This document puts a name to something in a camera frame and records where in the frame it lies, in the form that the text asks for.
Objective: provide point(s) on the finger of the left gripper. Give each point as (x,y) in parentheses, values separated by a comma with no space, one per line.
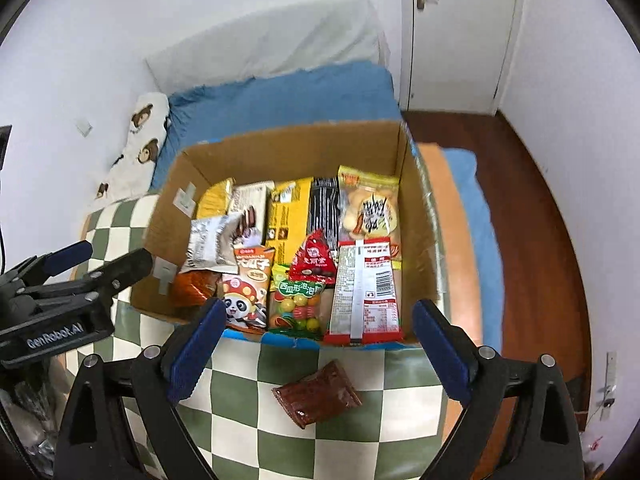
(37,270)
(117,269)

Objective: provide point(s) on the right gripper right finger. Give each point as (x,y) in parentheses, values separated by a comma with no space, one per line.
(477,383)

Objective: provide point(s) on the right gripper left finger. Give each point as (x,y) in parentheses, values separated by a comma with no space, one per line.
(163,376)

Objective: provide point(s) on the orange sunflower seed bag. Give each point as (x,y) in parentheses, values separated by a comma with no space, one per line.
(194,288)

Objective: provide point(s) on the silver snack packet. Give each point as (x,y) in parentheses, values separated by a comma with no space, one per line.
(210,245)

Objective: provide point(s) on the panda orange snack bag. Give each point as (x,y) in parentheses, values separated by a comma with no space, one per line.
(245,300)

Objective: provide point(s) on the small yellow snack bag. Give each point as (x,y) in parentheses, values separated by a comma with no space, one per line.
(216,200)

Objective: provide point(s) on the red white packet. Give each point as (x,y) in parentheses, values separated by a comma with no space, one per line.
(365,307)

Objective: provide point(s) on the green candy bag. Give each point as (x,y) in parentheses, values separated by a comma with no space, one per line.
(294,307)

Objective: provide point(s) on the dark red jerky packet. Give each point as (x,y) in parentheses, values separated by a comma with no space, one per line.
(318,397)

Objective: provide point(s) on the white chocolate stick box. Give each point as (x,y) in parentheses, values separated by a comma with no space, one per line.
(249,202)

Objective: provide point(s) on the small red snack packet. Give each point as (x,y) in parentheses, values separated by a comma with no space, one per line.
(313,261)

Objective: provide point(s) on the yellow black large bag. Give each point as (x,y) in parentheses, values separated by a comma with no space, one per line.
(295,209)

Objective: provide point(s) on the yellow egg biscuit bag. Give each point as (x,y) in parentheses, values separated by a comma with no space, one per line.
(369,209)

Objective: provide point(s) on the bear print pillow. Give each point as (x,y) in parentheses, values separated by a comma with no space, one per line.
(132,171)

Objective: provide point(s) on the blue bed sheet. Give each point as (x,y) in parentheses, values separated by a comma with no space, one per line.
(352,92)

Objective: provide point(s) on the white dotted pillow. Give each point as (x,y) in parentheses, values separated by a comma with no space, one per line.
(272,43)

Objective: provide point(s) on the white door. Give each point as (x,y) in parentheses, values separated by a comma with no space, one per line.
(456,56)

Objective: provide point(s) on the wall power socket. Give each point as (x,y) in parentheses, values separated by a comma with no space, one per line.
(610,384)

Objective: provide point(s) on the wall light switch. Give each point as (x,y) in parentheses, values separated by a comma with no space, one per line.
(83,126)

